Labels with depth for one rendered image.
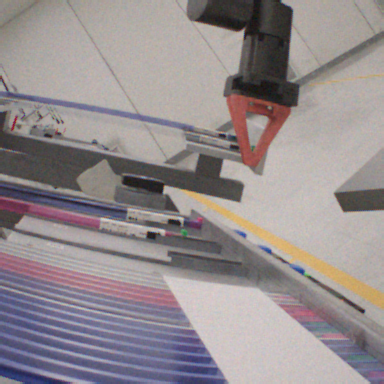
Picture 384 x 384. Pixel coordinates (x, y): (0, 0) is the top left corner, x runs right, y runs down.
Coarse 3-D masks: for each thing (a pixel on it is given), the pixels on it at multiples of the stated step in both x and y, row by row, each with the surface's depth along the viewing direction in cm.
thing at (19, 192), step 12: (0, 192) 72; (12, 192) 72; (24, 192) 72; (36, 192) 72; (60, 204) 73; (72, 204) 73; (84, 204) 73; (96, 204) 74; (108, 204) 75; (120, 216) 74
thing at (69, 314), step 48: (0, 240) 39; (0, 288) 27; (48, 288) 30; (96, 288) 33; (144, 288) 36; (192, 288) 39; (240, 288) 41; (0, 336) 20; (48, 336) 22; (96, 336) 24; (144, 336) 26; (192, 336) 27; (240, 336) 29; (288, 336) 30; (336, 336) 31
